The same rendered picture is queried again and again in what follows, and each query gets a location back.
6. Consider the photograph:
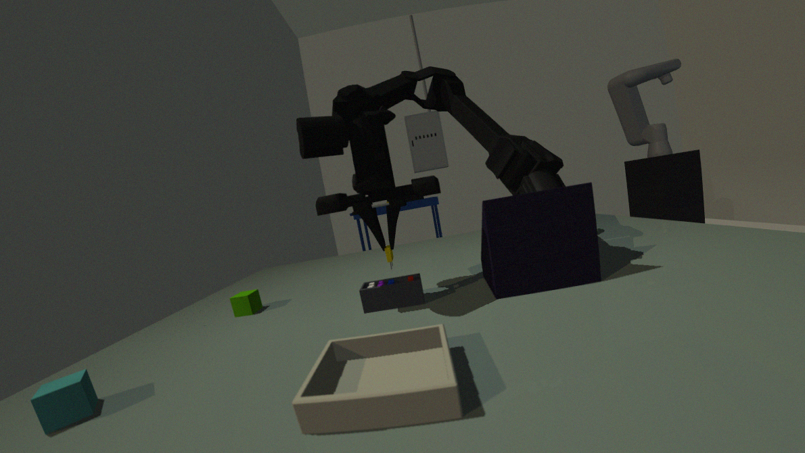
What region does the beige open-top tray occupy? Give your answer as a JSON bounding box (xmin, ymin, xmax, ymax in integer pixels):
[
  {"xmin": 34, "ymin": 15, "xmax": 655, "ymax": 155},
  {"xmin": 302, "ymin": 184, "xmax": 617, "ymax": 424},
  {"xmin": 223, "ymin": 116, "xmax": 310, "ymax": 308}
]
[{"xmin": 292, "ymin": 324, "xmax": 463, "ymax": 434}]

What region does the yellow blade fuse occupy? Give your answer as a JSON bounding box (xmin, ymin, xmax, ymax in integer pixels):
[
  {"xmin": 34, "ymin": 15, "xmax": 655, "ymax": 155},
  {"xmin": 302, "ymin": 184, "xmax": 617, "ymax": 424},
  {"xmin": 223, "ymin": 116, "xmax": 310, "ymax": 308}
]
[{"xmin": 385, "ymin": 245, "xmax": 393, "ymax": 270}]

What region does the green cube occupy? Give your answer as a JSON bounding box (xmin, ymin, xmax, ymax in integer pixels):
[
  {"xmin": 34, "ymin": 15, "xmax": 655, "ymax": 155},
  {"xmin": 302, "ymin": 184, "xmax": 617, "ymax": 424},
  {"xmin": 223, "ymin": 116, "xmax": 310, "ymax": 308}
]
[{"xmin": 230, "ymin": 289, "xmax": 263, "ymax": 317}]

